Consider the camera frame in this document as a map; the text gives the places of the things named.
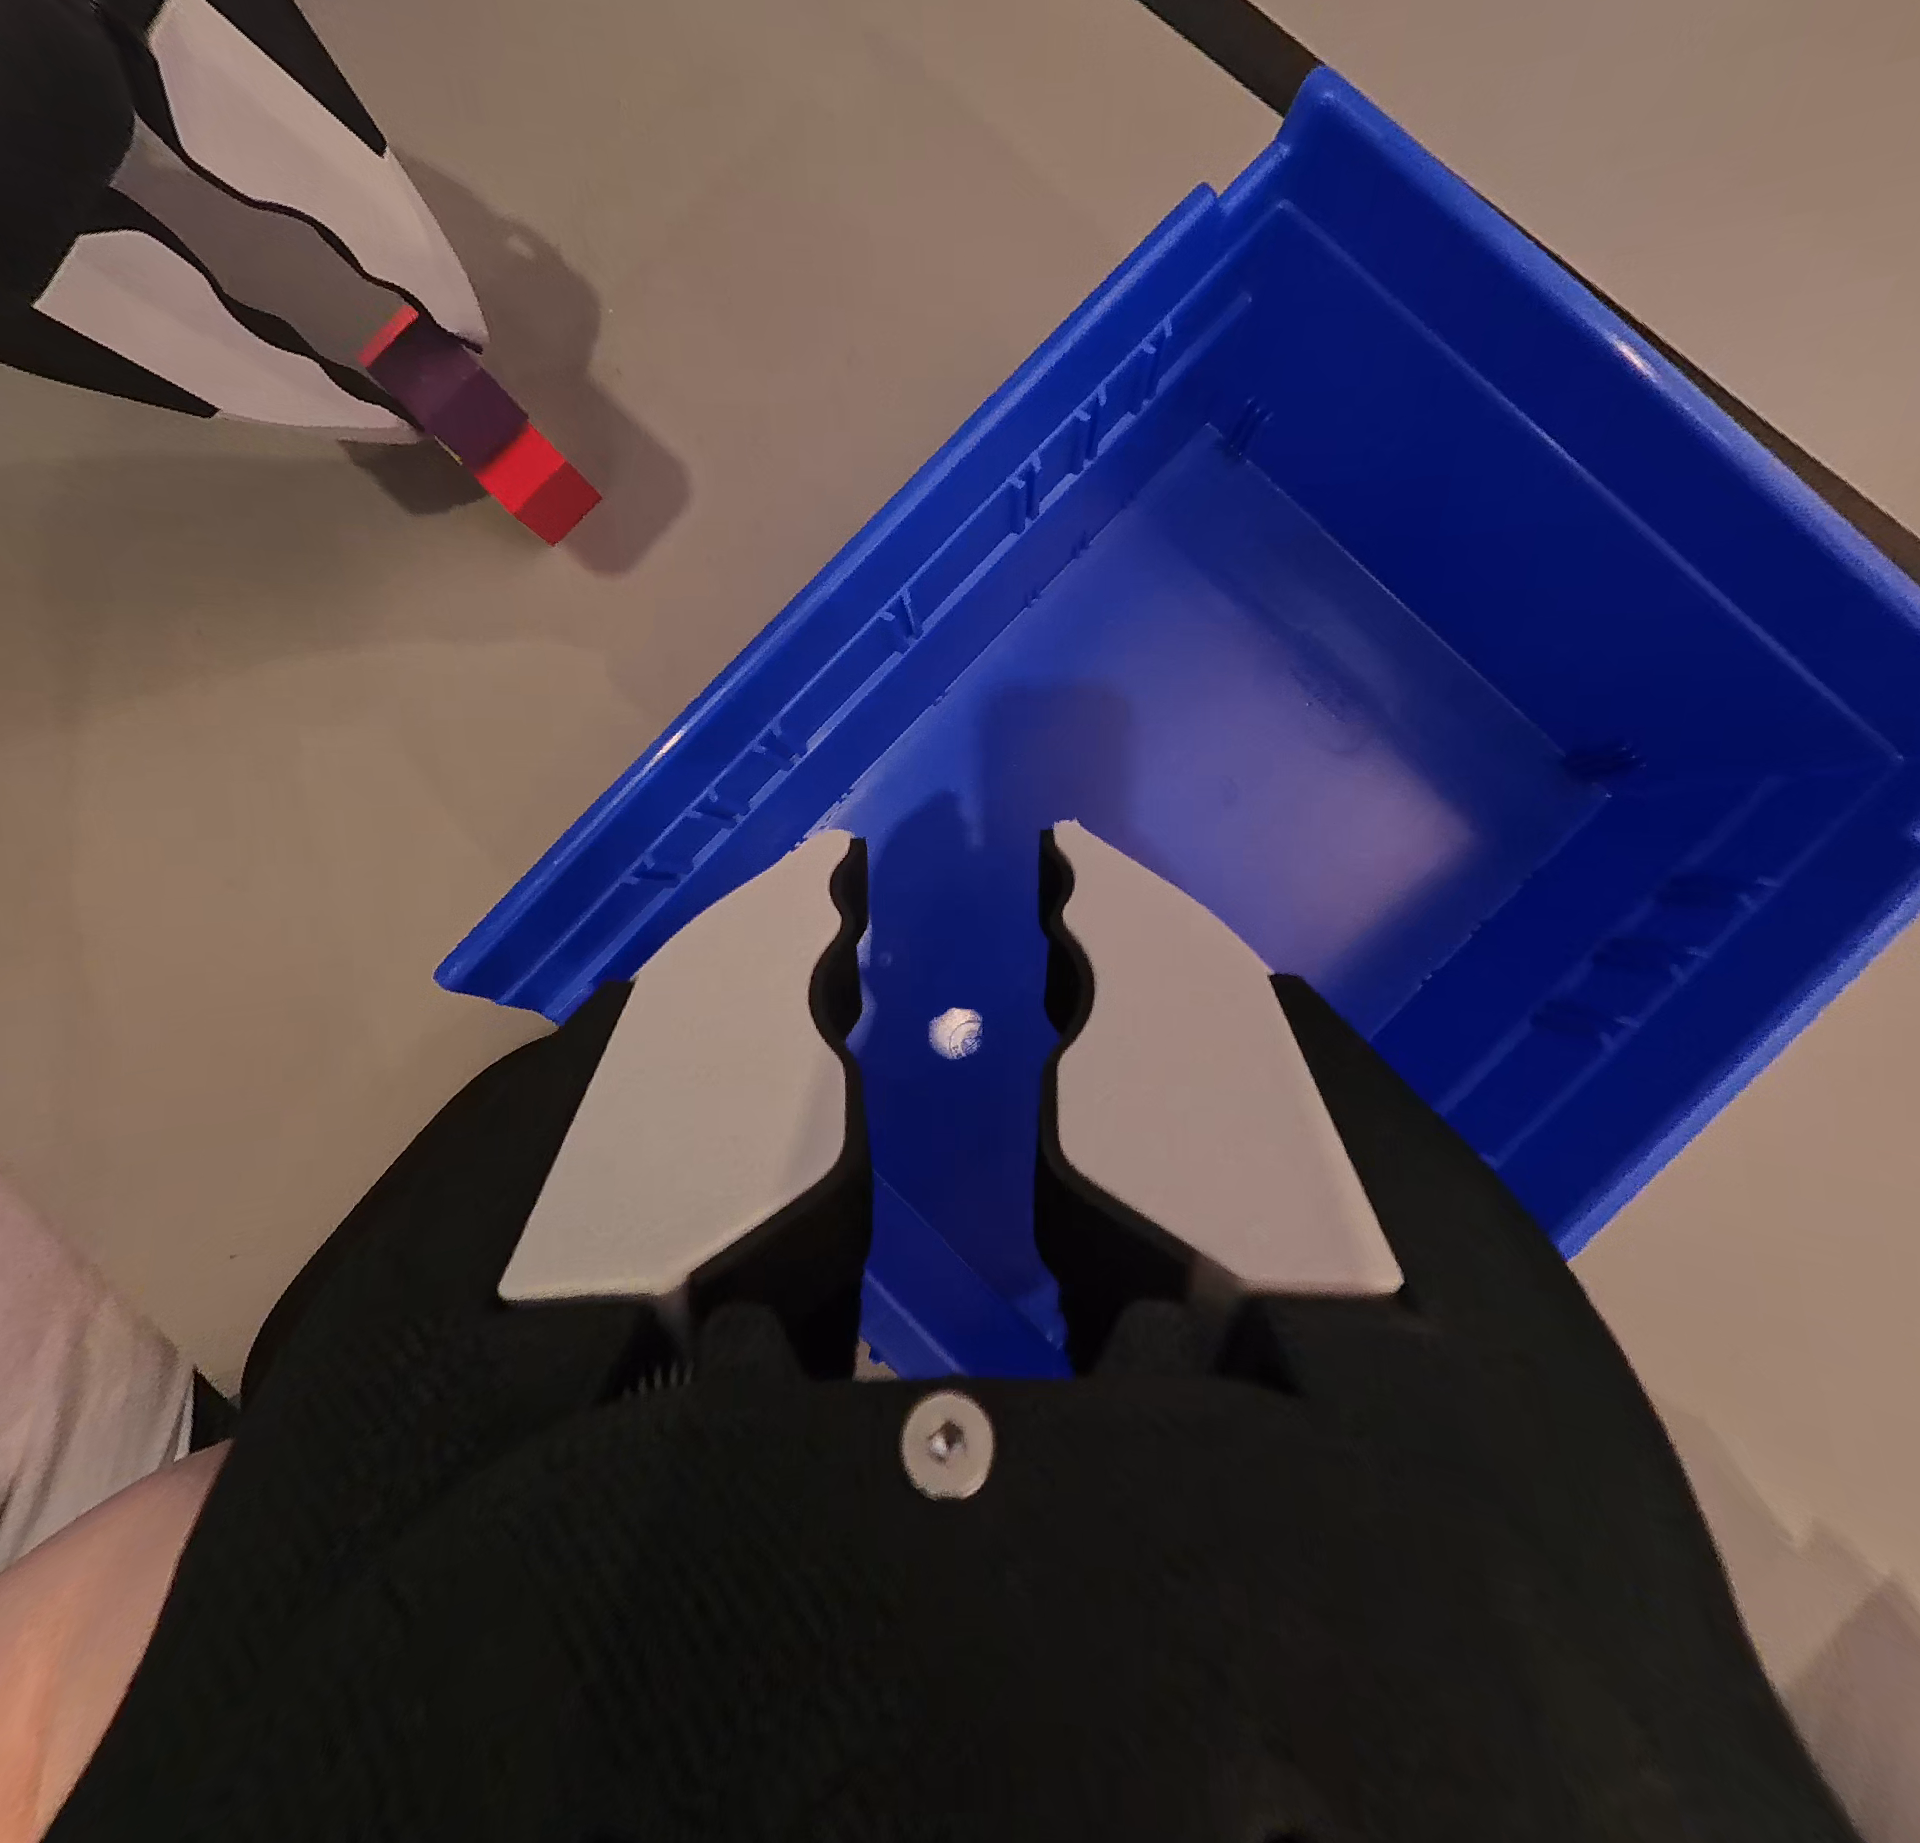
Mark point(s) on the red wooden cube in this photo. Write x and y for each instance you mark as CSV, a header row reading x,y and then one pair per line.
x,y
532,470

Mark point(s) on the orange wooden cube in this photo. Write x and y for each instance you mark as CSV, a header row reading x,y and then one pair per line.
x,y
387,339

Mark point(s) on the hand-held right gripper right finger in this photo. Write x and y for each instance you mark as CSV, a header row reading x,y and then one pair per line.
x,y
1215,1093

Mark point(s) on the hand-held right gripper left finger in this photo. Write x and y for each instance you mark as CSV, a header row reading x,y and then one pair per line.
x,y
675,1093

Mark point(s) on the person's leg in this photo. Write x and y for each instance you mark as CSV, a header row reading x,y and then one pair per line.
x,y
75,1649

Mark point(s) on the blue plastic bin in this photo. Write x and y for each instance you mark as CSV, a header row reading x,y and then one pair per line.
x,y
1426,447

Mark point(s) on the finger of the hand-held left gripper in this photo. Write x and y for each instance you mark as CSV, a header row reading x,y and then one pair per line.
x,y
195,344
285,149

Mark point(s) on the purple wooden cube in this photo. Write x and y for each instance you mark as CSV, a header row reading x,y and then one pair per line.
x,y
450,395

